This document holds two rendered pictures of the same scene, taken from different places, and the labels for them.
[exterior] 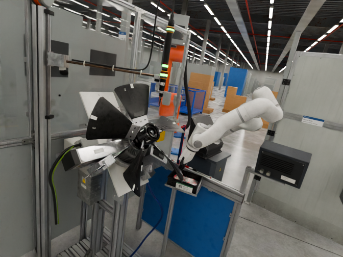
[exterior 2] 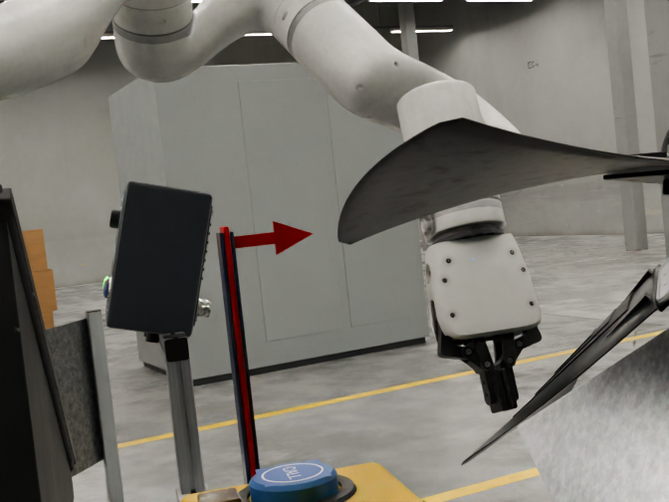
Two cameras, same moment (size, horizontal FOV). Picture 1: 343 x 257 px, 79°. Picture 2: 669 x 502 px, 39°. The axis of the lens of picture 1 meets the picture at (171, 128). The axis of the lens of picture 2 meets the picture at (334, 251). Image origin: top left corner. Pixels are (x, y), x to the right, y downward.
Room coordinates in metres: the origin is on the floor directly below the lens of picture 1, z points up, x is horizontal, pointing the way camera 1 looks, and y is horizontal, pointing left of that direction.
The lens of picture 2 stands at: (2.00, 0.41, 1.20)
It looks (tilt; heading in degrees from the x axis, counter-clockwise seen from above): 3 degrees down; 223
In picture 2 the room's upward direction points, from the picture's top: 6 degrees counter-clockwise
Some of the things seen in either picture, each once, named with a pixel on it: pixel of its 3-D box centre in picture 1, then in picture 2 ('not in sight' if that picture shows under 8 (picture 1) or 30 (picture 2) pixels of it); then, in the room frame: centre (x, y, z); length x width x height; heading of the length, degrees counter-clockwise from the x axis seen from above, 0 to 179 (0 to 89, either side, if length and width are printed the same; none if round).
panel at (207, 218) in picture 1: (180, 211); not in sight; (1.52, -0.19, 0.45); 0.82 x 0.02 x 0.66; 56
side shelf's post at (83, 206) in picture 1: (84, 202); not in sight; (1.48, 0.62, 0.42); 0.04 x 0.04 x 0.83; 56
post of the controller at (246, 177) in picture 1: (245, 179); (183, 412); (1.28, -0.54, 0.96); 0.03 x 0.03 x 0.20; 56
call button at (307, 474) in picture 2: not in sight; (294, 487); (1.71, 0.10, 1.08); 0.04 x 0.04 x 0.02
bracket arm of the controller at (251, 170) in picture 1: (264, 175); (170, 339); (1.22, -0.63, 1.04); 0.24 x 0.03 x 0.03; 56
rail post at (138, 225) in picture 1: (142, 195); not in sight; (1.76, 0.17, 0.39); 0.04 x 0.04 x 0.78; 56
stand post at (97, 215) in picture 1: (99, 199); not in sight; (1.35, 0.45, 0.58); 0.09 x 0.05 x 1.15; 146
